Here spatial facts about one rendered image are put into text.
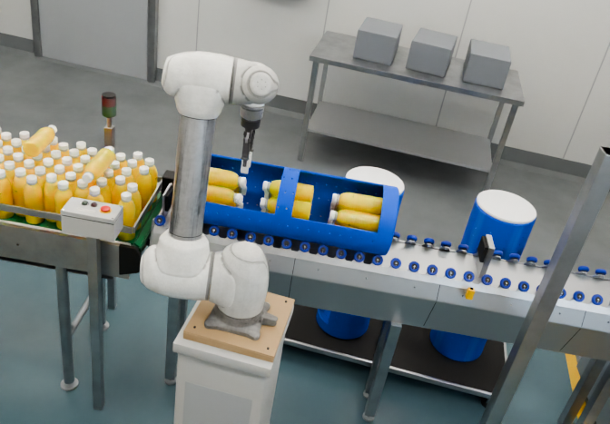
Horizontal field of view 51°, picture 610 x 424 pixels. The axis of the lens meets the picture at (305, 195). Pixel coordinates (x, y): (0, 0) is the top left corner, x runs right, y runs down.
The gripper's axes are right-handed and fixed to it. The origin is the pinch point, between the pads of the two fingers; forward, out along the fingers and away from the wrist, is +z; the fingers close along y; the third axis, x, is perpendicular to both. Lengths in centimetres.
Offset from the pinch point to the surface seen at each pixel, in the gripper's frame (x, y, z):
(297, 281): -28, -13, 44
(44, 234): 74, -23, 35
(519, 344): -115, -35, 37
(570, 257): -119, -36, -6
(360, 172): -49, 47, 20
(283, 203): -17.9, -12.4, 7.9
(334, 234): -39.5, -14.0, 16.8
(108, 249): 48, -23, 37
